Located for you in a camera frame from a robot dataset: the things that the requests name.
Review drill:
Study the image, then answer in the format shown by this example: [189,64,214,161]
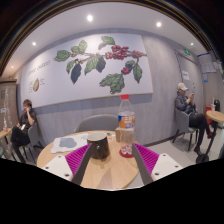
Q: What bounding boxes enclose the white notice board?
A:
[198,52,218,75]

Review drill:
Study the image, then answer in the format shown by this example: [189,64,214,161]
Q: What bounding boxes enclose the round ceiling lights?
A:
[11,13,198,69]

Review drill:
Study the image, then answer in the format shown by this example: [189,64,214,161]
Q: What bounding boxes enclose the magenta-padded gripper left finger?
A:
[41,143,97,187]

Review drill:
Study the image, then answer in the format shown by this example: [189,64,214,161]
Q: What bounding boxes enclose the coffee plant wall mural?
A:
[20,32,154,109]

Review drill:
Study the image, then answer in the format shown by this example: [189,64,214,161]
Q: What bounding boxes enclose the clear red-capped drink bottle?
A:
[117,94,137,158]

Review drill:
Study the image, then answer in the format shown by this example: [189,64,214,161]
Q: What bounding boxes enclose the red bin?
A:
[204,105,213,122]

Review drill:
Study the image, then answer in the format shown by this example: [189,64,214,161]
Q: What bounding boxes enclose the person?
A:
[10,99,38,163]
[174,82,214,154]

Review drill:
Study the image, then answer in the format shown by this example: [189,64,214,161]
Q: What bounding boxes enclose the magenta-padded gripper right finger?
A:
[131,143,184,186]

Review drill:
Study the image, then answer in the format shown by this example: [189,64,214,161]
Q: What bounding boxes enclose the grey upholstered chair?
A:
[73,113,120,134]

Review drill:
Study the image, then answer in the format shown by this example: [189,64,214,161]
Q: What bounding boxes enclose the white printed paper napkin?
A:
[50,133,90,154]

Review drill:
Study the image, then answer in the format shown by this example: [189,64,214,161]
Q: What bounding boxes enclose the round wooden side table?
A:
[195,110,224,164]

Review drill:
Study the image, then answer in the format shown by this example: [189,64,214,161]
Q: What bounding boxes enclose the dark flask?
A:
[213,99,221,113]

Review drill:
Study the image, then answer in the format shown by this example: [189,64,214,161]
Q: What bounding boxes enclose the dark brown cup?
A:
[86,131,111,160]

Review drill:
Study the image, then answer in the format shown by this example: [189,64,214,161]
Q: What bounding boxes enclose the grey chair with dark legs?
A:
[19,121,44,163]
[172,108,199,152]

